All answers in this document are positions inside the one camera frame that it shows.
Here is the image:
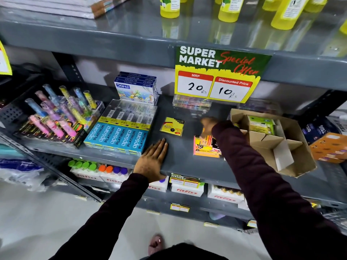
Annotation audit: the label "person's right hand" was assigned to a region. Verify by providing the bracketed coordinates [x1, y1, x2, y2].
[200, 117, 220, 139]

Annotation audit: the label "person's left hand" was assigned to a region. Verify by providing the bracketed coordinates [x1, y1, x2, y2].
[133, 138, 169, 184]

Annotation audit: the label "person's left forearm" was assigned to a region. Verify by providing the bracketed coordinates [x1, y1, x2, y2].
[49, 173, 149, 260]

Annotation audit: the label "person's right forearm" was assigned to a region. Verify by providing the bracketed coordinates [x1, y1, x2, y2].
[211, 120, 347, 260]

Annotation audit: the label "stack of orange pink packets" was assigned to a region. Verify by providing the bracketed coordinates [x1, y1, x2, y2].
[193, 135, 222, 158]

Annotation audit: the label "grey metal shelf rack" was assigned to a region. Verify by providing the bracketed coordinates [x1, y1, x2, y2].
[0, 0, 347, 236]

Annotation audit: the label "small yellow packet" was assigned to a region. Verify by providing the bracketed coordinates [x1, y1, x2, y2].
[160, 117, 185, 137]

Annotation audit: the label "clear box of colourful pens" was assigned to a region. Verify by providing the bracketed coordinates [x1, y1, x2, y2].
[172, 94, 212, 113]

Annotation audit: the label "white box with purple cap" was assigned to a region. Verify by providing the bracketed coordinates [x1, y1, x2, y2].
[148, 176, 169, 193]

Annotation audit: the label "white box of orange purple-capped bottles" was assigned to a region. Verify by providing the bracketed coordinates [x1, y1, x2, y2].
[98, 164, 131, 185]

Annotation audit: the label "row of blue pencil boxes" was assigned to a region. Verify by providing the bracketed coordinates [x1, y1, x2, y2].
[83, 99, 158, 157]

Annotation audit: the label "small green yellow price label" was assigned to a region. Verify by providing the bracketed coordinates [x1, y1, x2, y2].
[169, 173, 202, 189]

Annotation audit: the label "white box with green cap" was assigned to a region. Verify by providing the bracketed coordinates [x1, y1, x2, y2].
[171, 182, 205, 198]

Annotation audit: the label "green packet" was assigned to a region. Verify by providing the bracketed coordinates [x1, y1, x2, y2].
[247, 115, 276, 136]

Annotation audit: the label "green yellow price sign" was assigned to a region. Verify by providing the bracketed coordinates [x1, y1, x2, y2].
[174, 46, 272, 104]

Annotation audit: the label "white box of green-capped bottles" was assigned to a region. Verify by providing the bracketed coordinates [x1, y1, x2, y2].
[68, 159, 105, 182]

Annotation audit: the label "blue pastel crayon box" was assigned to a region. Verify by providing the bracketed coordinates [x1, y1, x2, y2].
[119, 71, 157, 79]
[117, 75, 157, 84]
[114, 80, 159, 106]

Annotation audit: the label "small yellow shelf label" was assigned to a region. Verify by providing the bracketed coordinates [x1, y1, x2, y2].
[170, 203, 190, 213]

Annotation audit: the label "clear plastic box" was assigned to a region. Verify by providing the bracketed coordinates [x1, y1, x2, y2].
[238, 98, 283, 116]

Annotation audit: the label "white box of brown-capped bottles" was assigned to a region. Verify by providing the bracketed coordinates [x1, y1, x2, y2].
[207, 184, 245, 204]

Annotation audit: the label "black pen display box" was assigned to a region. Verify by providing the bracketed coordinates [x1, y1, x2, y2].
[13, 100, 106, 149]

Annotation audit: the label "person's foot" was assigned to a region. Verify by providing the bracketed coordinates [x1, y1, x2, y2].
[147, 234, 165, 256]

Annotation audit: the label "brown cardboard box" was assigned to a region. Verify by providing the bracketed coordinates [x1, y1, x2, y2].
[228, 108, 317, 178]

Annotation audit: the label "bunch of colourful pen tubes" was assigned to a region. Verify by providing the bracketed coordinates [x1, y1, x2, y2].
[25, 84, 98, 138]

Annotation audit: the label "person's dark clothing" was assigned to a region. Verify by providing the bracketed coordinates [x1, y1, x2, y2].
[140, 242, 229, 260]

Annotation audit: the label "dark blue box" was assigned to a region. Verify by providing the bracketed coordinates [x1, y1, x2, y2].
[301, 118, 340, 146]

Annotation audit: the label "clear plastic bags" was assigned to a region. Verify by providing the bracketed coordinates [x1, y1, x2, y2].
[0, 158, 52, 193]

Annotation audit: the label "row of yellow bottles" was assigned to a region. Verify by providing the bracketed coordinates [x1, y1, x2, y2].
[159, 0, 347, 35]

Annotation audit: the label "white grey box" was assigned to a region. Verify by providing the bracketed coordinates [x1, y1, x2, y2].
[327, 116, 347, 133]

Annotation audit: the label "yellow white shelf sign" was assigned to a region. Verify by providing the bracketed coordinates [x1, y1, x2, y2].
[0, 40, 13, 76]

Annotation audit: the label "stack of notebooks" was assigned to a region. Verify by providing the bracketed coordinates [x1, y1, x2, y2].
[0, 0, 132, 20]

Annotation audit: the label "wire basket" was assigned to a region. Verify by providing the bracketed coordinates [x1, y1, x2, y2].
[319, 208, 347, 236]

